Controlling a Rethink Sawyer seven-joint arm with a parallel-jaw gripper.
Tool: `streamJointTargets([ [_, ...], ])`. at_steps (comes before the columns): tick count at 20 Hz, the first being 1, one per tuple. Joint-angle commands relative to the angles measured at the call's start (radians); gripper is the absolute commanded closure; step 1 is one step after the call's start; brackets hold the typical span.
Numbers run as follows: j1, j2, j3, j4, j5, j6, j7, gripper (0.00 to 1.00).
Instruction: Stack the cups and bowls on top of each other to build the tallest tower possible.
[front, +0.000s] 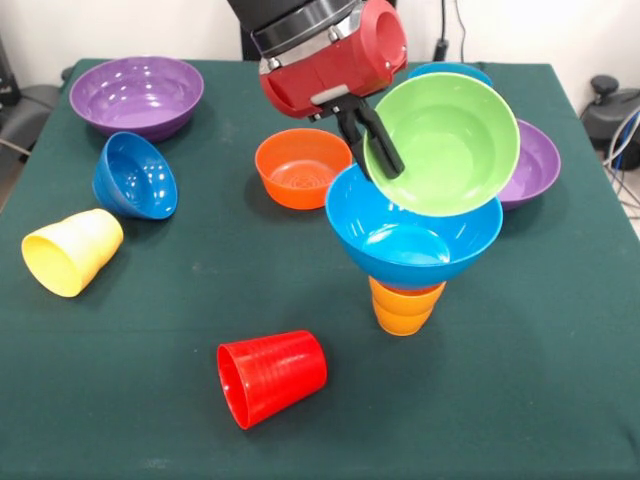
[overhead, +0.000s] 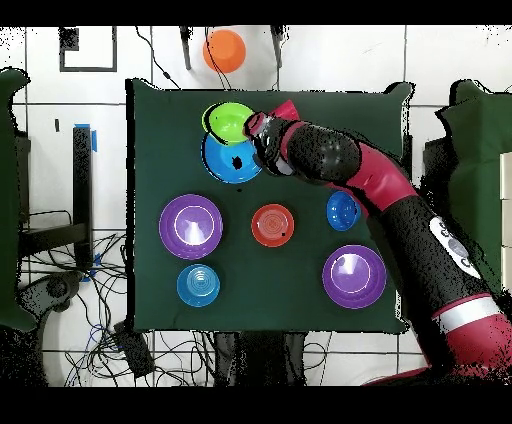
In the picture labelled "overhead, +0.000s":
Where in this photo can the green plastic bowl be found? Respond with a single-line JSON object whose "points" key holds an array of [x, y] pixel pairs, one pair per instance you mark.
{"points": [[228, 122]]}

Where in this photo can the red plastic cup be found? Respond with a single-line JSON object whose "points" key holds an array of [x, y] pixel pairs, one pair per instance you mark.
{"points": [[286, 111]]}

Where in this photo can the large light blue bowl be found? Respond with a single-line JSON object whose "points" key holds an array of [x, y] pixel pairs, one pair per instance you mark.
{"points": [[220, 164]]}

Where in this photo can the purple plastic bowl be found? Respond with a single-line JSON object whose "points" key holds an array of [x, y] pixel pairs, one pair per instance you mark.
{"points": [[354, 276], [190, 226]]}

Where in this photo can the dark blue plastic bowl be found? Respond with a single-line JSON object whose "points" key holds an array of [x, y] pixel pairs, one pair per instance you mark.
{"points": [[342, 212]]}

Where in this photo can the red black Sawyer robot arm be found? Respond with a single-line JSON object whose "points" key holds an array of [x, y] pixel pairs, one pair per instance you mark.
{"points": [[380, 180]]}

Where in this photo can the orange round object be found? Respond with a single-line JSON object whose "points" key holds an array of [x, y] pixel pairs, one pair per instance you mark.
{"points": [[224, 51]]}

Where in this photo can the black tripod leg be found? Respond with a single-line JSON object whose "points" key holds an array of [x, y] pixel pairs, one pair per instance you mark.
{"points": [[185, 48], [277, 44]]}

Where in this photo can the orange-red plastic bowl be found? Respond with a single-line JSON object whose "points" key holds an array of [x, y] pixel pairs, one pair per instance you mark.
{"points": [[272, 225]]}

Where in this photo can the dark green tablecloth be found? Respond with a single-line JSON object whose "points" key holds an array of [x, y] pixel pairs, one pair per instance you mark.
{"points": [[160, 180]]}

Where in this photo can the blue tape strip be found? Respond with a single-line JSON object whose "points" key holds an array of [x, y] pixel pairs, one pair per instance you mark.
{"points": [[94, 140]]}

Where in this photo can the small light blue bowl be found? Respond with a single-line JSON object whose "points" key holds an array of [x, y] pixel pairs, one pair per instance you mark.
{"points": [[198, 285]]}

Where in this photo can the black metal stand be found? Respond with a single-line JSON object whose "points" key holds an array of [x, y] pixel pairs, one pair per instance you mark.
{"points": [[82, 180]]}

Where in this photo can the green cloth covered table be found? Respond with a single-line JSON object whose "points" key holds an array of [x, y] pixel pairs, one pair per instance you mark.
{"points": [[476, 160], [8, 200]]}

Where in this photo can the black power adapter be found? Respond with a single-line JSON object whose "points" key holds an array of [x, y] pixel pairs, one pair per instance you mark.
{"points": [[134, 352]]}

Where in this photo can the black grey chair base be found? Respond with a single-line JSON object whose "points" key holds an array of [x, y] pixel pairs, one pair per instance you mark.
{"points": [[54, 288]]}

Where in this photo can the white box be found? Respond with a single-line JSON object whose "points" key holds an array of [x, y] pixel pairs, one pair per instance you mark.
{"points": [[507, 268]]}

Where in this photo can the black metal post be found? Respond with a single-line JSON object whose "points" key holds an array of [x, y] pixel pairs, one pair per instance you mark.
{"points": [[407, 156]]}

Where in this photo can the black square floor frame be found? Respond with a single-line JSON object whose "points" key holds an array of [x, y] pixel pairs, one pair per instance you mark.
{"points": [[68, 39]]}

